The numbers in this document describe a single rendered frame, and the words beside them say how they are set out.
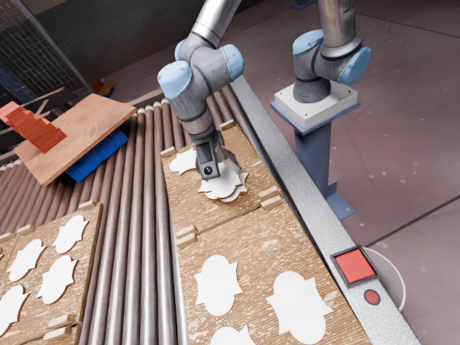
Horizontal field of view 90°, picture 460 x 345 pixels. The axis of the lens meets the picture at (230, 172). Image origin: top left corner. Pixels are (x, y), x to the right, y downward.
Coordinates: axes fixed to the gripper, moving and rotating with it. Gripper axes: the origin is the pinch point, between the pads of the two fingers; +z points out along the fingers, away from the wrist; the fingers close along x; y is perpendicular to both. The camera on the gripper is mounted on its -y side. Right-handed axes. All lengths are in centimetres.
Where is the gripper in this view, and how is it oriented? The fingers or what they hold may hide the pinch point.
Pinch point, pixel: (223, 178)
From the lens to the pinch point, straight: 72.1
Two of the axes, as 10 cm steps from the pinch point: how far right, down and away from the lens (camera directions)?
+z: 2.8, 6.2, 7.4
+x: -9.6, 2.2, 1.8
